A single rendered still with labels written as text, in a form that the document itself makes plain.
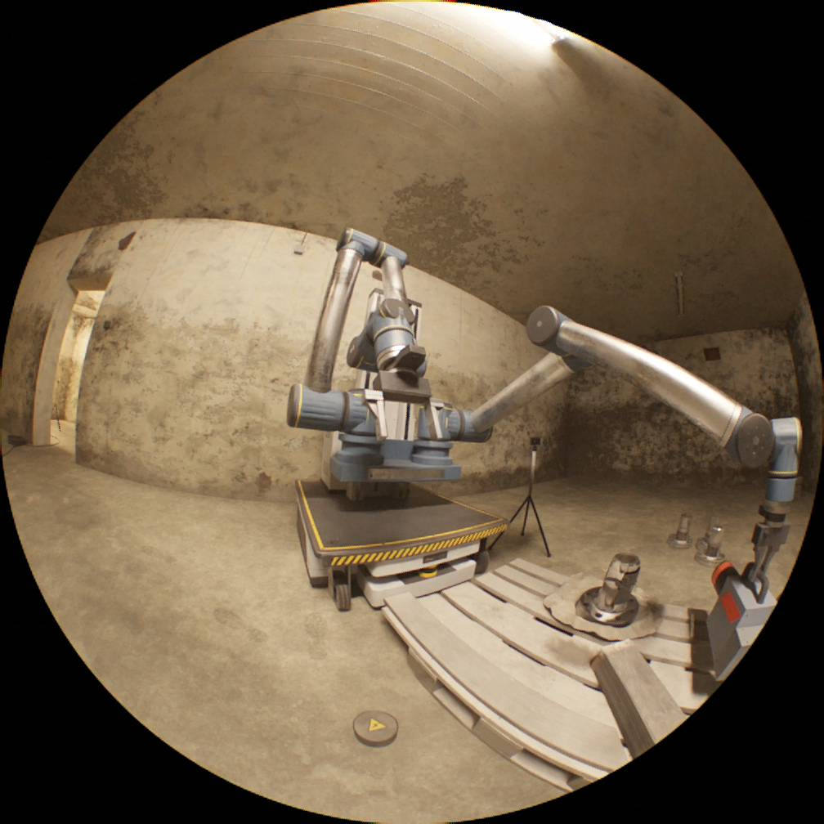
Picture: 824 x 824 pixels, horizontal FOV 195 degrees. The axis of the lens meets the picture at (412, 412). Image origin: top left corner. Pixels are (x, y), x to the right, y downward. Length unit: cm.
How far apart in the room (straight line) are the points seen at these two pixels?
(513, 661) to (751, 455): 76
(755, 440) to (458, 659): 86
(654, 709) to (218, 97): 345
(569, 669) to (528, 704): 19
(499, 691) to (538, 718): 13
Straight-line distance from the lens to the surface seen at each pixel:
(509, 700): 73
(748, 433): 64
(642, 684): 80
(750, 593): 94
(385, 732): 76
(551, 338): 83
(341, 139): 241
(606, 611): 104
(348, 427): 113
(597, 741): 75
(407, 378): 56
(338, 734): 83
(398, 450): 146
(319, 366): 108
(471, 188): 254
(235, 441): 240
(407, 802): 79
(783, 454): 85
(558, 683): 83
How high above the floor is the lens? 78
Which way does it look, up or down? 5 degrees up
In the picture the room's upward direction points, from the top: 5 degrees clockwise
